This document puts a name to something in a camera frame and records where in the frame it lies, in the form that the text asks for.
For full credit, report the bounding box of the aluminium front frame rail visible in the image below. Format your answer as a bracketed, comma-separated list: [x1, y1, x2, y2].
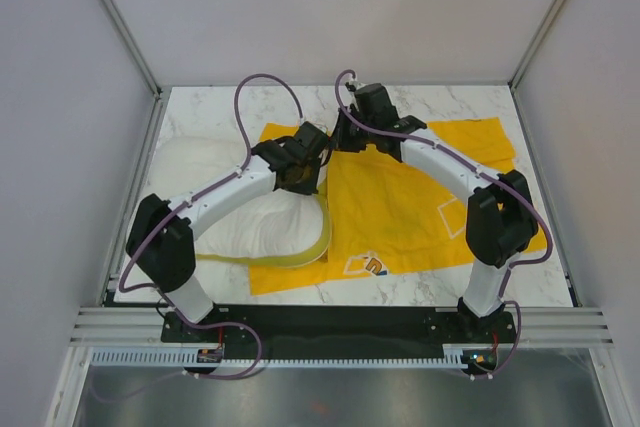
[71, 307, 613, 348]

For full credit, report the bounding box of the white pillow yellow piping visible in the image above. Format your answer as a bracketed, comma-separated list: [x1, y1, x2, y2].
[143, 136, 331, 268]

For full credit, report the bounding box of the left aluminium corner post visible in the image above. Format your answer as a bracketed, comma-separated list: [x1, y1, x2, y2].
[69, 0, 165, 101]

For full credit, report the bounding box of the white slotted cable duct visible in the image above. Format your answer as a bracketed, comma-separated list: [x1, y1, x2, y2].
[90, 347, 469, 370]

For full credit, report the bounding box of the right aluminium corner post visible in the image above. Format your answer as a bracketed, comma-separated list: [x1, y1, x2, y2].
[508, 0, 569, 93]

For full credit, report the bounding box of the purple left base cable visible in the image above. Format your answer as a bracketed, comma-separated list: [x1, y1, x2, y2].
[159, 296, 270, 382]

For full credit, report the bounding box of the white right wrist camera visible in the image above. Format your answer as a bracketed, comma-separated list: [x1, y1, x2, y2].
[345, 75, 366, 93]

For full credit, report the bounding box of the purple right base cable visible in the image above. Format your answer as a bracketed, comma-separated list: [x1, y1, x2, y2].
[462, 300, 524, 383]

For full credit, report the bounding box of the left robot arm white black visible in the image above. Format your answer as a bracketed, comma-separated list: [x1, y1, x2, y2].
[119, 122, 330, 341]

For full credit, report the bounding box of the yellow pillowcase with logo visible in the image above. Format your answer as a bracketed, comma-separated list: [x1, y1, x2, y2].
[248, 116, 547, 297]

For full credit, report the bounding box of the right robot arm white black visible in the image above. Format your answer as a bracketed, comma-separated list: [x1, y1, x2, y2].
[333, 79, 539, 342]

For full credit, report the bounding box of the aluminium corner post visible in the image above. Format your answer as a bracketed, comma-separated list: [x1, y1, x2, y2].
[508, 0, 569, 93]
[69, 0, 165, 101]

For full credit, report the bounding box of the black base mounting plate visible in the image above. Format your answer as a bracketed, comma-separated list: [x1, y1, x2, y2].
[161, 304, 516, 360]

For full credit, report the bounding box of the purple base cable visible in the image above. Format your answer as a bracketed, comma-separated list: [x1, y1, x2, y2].
[159, 296, 270, 382]
[462, 300, 524, 383]

